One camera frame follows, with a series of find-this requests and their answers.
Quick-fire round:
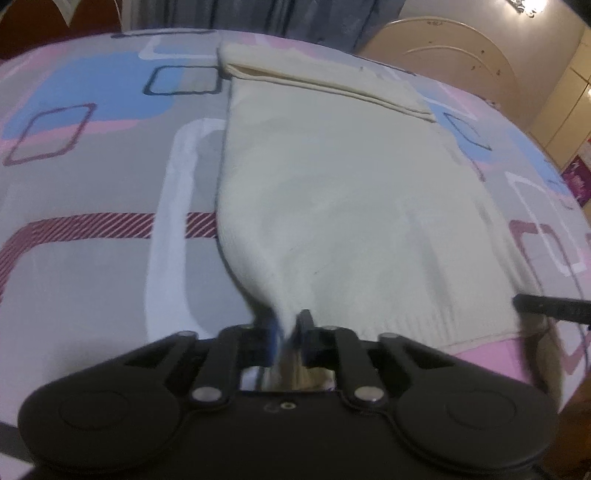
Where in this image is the pink printed box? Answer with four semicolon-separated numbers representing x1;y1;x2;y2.
561;154;591;207

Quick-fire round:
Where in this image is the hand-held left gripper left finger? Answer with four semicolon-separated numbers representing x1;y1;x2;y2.
124;318;283;403

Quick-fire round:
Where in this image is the blue curtain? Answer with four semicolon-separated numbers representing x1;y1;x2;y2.
203;0;407;54

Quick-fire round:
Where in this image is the red scalloped headboard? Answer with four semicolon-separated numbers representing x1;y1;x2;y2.
0;0;122;61

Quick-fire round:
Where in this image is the cream arched headboard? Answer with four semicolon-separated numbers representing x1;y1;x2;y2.
360;16;520;123

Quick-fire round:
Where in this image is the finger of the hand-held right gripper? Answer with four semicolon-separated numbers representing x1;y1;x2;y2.
513;293;591;325

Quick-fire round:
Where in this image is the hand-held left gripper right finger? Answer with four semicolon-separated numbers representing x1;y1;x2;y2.
295;309;446;403

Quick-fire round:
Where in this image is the wall lamp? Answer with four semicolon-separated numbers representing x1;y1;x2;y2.
505;0;544;17

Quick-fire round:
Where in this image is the cream knitted sweater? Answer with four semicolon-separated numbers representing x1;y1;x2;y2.
216;41;561;402

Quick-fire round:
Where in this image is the patterned grey pink bedsheet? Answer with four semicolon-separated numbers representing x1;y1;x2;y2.
0;28;591;462

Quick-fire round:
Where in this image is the cream wardrobe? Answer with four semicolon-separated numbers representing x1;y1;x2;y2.
529;28;591;172

